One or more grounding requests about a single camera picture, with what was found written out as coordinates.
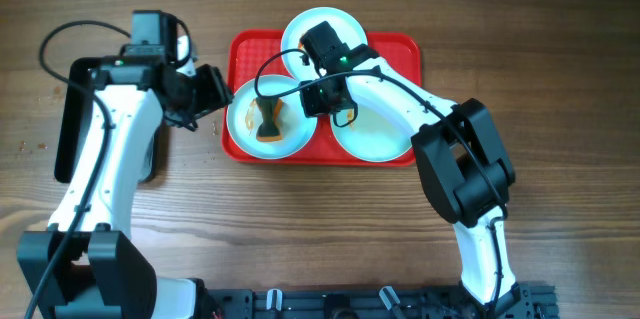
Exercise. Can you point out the red plastic tray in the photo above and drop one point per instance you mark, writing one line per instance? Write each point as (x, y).
(251, 48)

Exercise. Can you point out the black mounting rail base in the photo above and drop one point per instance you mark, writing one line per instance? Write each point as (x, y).
(447, 302)

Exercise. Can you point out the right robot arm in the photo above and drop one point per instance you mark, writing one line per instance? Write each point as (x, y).
(463, 166)

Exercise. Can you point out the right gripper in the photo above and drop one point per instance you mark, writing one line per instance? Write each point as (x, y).
(313, 108)

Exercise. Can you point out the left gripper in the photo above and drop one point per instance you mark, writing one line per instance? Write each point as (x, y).
(213, 96)

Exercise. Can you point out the black rectangular water tray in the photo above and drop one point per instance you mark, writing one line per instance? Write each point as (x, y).
(75, 123)

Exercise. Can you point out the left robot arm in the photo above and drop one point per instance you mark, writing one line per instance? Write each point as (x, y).
(84, 264)

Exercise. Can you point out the orange and green sponge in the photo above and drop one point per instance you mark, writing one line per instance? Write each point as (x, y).
(268, 130)

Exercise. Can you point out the pale blue plate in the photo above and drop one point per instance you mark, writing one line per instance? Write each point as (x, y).
(368, 136)
(347, 28)
(243, 118)

